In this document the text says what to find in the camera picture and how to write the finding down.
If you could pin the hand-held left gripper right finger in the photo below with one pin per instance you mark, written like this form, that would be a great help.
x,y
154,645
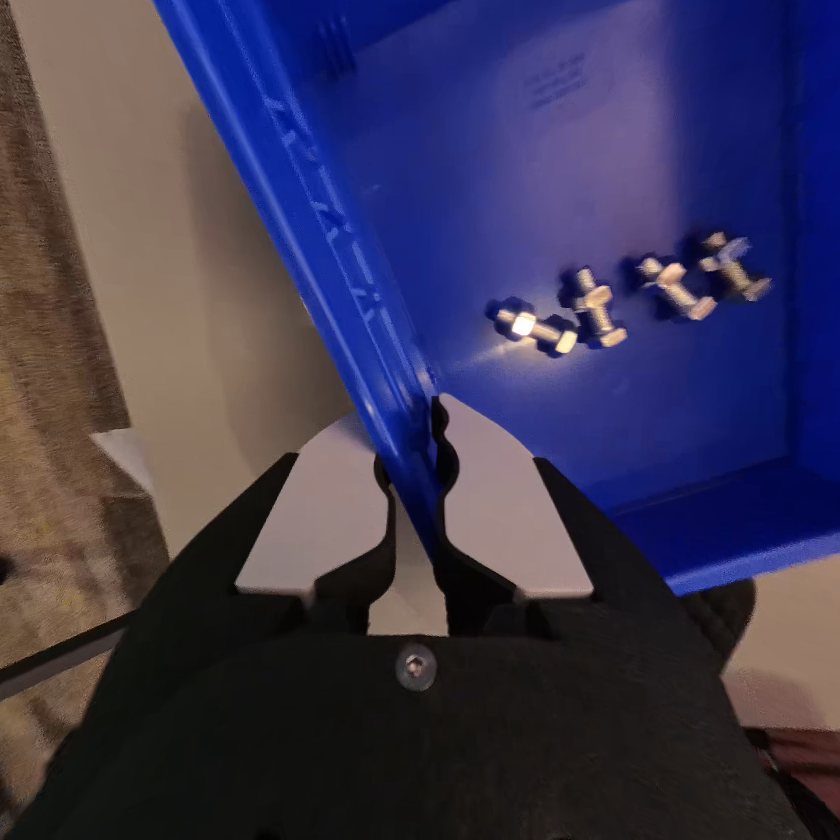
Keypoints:
x,y
518,518

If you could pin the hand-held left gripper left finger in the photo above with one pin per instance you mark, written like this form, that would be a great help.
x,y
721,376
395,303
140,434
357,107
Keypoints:
x,y
315,525

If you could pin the blue plastic bin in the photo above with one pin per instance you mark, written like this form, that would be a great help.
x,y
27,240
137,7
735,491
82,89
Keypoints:
x,y
525,164

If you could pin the silver hex bolt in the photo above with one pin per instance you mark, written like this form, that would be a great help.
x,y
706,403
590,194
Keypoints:
x,y
548,333
602,321
741,279
686,298

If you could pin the black metal bar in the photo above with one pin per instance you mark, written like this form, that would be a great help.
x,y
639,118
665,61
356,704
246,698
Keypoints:
x,y
59,656

